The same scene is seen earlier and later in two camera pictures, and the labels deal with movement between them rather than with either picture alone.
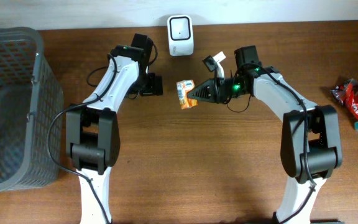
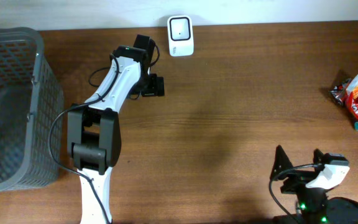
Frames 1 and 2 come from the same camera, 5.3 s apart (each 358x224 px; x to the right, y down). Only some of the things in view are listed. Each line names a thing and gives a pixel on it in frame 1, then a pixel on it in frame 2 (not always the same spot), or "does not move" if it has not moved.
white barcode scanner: [181, 35] does not move
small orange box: [183, 87] -> [357, 84]
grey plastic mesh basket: [20, 95] does not move
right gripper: [217, 88] -> [284, 162]
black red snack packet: [339, 91] does not move
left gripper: [155, 84] does not move
